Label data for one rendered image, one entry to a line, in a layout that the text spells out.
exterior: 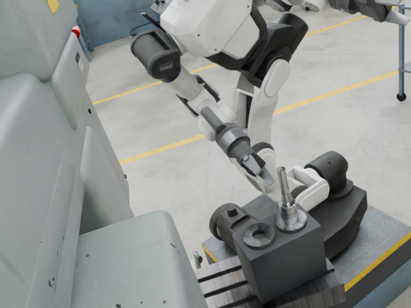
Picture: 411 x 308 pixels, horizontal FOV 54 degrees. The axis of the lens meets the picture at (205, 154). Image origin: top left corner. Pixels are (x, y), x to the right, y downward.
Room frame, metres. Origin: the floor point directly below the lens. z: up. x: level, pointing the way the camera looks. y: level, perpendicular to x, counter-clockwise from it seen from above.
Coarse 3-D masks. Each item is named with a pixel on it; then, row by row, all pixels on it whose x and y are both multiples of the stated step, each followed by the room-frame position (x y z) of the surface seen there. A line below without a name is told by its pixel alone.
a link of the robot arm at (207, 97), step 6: (204, 90) 1.37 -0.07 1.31; (210, 90) 1.37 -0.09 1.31; (198, 96) 1.37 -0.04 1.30; (204, 96) 1.36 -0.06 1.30; (210, 96) 1.36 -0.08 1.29; (216, 96) 1.37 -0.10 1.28; (192, 102) 1.37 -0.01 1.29; (198, 102) 1.36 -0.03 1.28; (204, 102) 1.31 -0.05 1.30; (210, 102) 1.30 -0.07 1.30; (216, 102) 1.36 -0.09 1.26; (192, 108) 1.36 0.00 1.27; (198, 108) 1.34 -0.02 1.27
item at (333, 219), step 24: (312, 168) 1.49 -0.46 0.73; (336, 168) 1.45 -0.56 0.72; (336, 192) 1.44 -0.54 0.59; (360, 192) 1.41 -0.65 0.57; (240, 216) 1.45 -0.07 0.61; (264, 216) 1.45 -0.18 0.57; (312, 216) 1.36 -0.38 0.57; (336, 216) 1.31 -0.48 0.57; (360, 216) 1.35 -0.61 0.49; (336, 240) 1.22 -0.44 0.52
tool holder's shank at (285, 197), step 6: (276, 168) 0.83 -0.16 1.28; (282, 168) 0.83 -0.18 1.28; (276, 174) 0.83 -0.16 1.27; (282, 174) 0.81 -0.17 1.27; (282, 180) 0.81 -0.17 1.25; (282, 186) 0.81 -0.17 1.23; (288, 186) 0.82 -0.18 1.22; (282, 192) 0.82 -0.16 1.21; (288, 192) 0.81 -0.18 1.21; (282, 198) 0.82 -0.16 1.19; (288, 198) 0.81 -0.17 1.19
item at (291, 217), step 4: (296, 204) 0.82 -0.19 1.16; (296, 208) 0.81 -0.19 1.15; (280, 212) 0.82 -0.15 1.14; (284, 212) 0.81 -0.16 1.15; (288, 212) 0.80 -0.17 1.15; (292, 212) 0.80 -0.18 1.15; (296, 212) 0.81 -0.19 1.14; (284, 216) 0.81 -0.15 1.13; (288, 216) 0.80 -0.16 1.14; (292, 216) 0.80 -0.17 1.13; (296, 216) 0.81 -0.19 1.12; (284, 220) 0.81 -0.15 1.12; (288, 220) 0.80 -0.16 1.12; (292, 220) 0.80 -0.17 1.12; (296, 220) 0.80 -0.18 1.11; (288, 224) 0.80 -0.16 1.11
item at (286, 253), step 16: (256, 224) 0.84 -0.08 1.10; (272, 224) 0.84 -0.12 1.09; (304, 224) 0.79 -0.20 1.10; (240, 240) 0.81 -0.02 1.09; (256, 240) 0.78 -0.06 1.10; (272, 240) 0.77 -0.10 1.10; (288, 240) 0.76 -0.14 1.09; (304, 240) 0.77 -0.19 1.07; (320, 240) 0.78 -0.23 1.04; (240, 256) 0.82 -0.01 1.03; (256, 256) 0.74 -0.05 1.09; (272, 256) 0.75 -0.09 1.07; (288, 256) 0.75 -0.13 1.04; (304, 256) 0.76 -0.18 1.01; (320, 256) 0.77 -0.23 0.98; (256, 272) 0.73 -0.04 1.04; (272, 272) 0.74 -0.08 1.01; (288, 272) 0.75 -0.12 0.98; (304, 272) 0.76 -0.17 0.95; (320, 272) 0.77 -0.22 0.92; (256, 288) 0.74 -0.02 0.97; (272, 288) 0.74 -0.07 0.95; (288, 288) 0.75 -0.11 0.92
